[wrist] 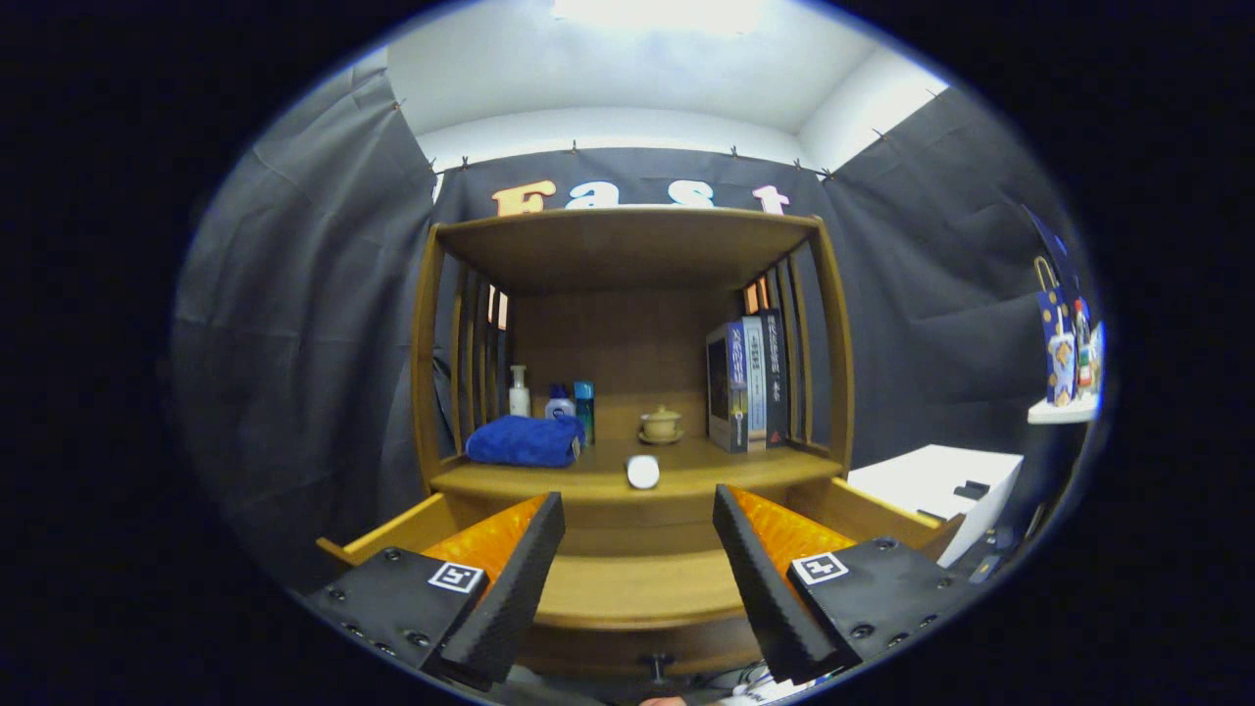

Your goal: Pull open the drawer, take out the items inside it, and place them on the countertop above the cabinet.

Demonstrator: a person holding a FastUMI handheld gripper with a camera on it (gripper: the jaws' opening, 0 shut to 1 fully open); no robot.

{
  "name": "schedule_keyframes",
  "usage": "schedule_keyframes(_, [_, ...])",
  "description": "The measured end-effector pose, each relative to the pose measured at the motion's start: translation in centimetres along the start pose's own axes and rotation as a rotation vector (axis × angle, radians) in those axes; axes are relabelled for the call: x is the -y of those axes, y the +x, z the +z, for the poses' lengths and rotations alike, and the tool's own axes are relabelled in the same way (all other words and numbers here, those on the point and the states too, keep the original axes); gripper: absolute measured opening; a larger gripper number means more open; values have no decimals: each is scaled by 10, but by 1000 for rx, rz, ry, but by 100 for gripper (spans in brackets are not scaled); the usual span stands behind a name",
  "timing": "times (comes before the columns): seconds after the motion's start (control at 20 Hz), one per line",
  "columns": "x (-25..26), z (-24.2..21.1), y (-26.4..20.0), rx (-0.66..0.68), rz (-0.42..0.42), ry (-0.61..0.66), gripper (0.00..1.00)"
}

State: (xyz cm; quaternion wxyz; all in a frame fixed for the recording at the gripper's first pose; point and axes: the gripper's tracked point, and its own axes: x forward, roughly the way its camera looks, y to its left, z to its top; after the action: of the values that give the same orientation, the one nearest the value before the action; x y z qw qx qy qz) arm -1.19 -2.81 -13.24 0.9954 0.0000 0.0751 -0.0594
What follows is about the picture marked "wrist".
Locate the black backdrop cloth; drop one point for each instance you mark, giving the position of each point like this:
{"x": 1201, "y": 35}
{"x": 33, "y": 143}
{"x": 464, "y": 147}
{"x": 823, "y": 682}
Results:
{"x": 314, "y": 343}

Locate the white bottle blue cap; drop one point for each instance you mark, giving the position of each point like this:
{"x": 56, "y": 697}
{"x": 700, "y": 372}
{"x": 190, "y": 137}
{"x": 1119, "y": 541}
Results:
{"x": 560, "y": 406}

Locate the beige lidded teacup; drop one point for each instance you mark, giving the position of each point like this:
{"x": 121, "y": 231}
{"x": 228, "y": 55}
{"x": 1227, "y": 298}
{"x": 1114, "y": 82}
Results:
{"x": 662, "y": 424}

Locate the blue gift bag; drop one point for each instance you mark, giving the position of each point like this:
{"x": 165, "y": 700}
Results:
{"x": 1054, "y": 333}

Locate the wooden drawer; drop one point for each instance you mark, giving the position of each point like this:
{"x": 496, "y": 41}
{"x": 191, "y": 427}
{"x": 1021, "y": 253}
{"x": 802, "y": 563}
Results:
{"x": 637, "y": 588}

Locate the white spine book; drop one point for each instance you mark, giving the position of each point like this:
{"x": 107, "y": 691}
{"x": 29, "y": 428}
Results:
{"x": 754, "y": 382}

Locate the white shelf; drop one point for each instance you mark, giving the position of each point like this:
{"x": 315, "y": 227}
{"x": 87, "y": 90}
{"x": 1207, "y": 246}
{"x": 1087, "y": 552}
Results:
{"x": 1059, "y": 412}

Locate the blue spine book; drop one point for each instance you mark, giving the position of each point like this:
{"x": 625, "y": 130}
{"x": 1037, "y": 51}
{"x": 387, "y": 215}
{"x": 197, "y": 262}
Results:
{"x": 737, "y": 392}

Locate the wooden cabinet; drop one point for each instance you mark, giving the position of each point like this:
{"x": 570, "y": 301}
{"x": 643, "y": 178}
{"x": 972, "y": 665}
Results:
{"x": 618, "y": 343}

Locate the wooden countertop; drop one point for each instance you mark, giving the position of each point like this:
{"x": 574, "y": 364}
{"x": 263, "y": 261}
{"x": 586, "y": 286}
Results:
{"x": 549, "y": 480}

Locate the teal bottle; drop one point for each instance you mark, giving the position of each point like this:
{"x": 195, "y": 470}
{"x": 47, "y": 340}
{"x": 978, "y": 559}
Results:
{"x": 584, "y": 412}

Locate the beige saucer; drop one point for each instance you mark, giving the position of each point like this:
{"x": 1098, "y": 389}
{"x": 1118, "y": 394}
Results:
{"x": 645, "y": 438}

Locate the white pump bottle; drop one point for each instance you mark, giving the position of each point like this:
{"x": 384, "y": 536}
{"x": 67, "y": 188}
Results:
{"x": 520, "y": 400}

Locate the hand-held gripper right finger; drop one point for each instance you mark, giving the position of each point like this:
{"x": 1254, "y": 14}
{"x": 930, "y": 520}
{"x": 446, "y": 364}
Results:
{"x": 765, "y": 598}

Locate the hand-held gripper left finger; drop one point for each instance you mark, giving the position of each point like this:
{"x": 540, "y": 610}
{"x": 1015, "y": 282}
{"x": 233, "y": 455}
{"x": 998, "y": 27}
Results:
{"x": 510, "y": 598}

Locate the clear bottle red cap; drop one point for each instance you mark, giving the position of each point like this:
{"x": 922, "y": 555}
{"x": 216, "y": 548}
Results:
{"x": 1082, "y": 363}

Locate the black spine book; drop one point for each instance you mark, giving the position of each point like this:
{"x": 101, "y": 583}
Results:
{"x": 775, "y": 382}

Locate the blue towel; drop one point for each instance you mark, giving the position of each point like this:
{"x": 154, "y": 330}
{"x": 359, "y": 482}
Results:
{"x": 525, "y": 441}

